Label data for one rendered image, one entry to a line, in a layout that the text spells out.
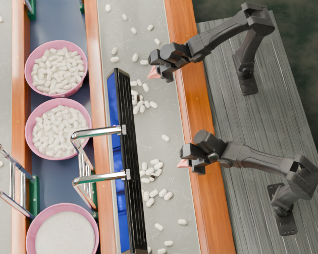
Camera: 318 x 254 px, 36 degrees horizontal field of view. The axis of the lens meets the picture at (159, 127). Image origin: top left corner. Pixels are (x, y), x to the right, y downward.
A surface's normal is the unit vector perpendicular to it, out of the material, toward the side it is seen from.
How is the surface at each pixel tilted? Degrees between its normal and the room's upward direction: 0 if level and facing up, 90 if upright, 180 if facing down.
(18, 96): 0
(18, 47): 0
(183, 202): 0
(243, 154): 25
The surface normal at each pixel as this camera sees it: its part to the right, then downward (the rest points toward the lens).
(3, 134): -0.05, -0.39
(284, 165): -0.42, -0.53
